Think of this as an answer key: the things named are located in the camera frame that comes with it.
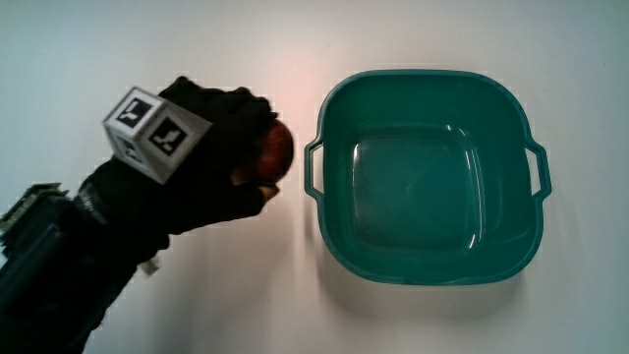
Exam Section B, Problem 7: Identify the green plastic basin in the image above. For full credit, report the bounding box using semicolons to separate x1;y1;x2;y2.
303;68;553;287

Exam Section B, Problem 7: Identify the white desk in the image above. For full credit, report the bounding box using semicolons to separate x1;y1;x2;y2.
0;0;629;354

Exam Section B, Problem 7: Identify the green circuit board tracker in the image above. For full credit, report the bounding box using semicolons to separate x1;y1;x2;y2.
0;182;70;247

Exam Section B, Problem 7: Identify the red apple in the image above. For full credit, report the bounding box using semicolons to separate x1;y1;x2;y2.
231;120;296;187

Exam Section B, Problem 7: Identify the person's left hand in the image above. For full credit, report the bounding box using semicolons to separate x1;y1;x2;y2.
81;76;281;236

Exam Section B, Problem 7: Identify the person's left forearm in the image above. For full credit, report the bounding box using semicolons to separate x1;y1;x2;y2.
0;166;171;354

